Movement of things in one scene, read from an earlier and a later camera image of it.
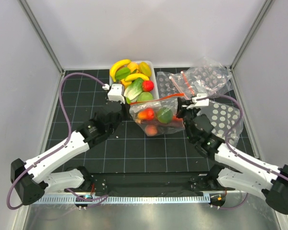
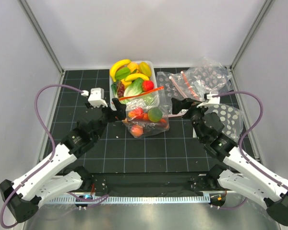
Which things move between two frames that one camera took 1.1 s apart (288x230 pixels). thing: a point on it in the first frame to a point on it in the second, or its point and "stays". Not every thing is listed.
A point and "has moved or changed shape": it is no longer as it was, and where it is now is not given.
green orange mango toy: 165,115 to 154,114
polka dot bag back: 210,74 stays
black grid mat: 125,149 stays
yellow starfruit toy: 145,68 stays
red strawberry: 147,86 stays
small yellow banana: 134,76 stays
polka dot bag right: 227,120 stays
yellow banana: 113,69 stays
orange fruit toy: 133,66 stays
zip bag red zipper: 158,116 has moved or changed shape
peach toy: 151,130 to 137,130
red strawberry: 149,114 to 137,113
